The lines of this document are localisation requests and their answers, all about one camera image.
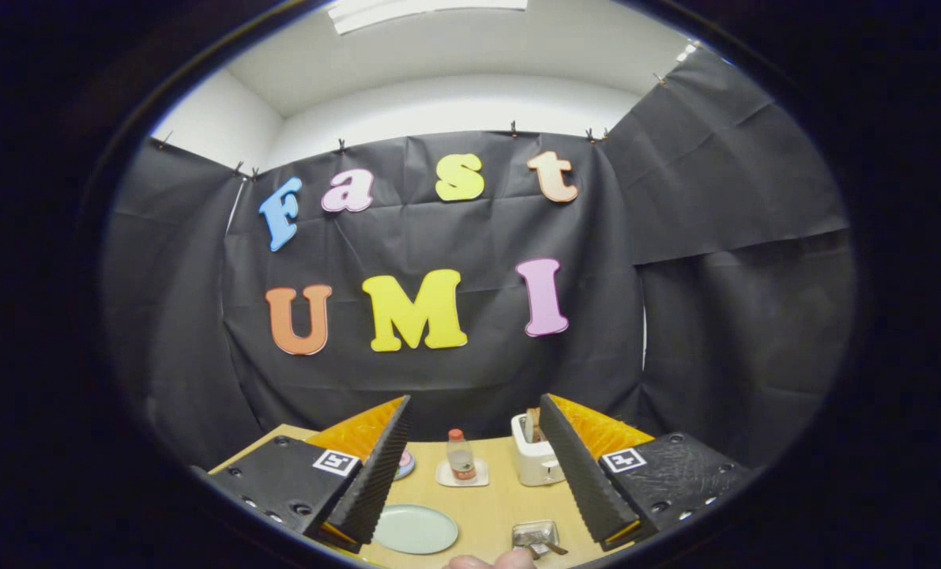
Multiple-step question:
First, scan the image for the white square coaster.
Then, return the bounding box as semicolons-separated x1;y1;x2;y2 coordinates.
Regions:
436;459;490;488

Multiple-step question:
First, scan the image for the clear bottle with red cap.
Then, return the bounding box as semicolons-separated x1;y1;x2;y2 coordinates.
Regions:
447;428;477;482

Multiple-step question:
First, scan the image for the ceiling light panel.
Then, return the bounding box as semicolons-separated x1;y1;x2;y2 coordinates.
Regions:
328;0;530;35

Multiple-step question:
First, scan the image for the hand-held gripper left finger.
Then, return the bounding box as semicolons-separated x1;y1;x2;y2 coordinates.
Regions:
194;394;413;554

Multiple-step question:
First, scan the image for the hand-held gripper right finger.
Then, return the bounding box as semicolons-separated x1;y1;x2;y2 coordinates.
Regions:
538;393;755;552

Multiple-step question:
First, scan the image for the metal drain basket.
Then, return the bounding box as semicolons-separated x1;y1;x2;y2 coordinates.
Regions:
511;519;559;554

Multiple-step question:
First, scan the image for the cream toaster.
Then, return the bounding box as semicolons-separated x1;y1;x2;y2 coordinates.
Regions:
510;413;566;487

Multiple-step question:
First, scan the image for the pale green plate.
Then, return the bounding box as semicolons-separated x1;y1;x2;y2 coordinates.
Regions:
373;503;460;556

